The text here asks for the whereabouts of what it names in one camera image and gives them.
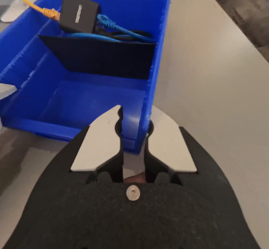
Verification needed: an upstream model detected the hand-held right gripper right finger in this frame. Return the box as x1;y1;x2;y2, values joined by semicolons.
144;105;198;183

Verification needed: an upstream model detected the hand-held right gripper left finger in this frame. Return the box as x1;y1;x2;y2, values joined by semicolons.
70;105;124;183

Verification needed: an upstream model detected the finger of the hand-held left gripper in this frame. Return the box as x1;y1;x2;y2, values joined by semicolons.
0;83;18;101

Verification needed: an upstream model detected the blue plastic bin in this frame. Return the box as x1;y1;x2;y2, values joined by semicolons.
0;0;173;155

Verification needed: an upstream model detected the orange ethernet cable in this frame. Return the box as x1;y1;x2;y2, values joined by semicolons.
5;0;74;21

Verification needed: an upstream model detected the black ethernet adapter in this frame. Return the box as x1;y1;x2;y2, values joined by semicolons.
59;0;100;33

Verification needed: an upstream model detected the black ethernet cable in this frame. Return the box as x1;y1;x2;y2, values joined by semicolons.
93;27;154;42

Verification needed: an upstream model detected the blue ethernet cable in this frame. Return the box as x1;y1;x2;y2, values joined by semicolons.
66;14;157;43

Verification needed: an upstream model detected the black bin divider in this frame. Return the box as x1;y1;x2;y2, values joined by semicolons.
38;35;157;80

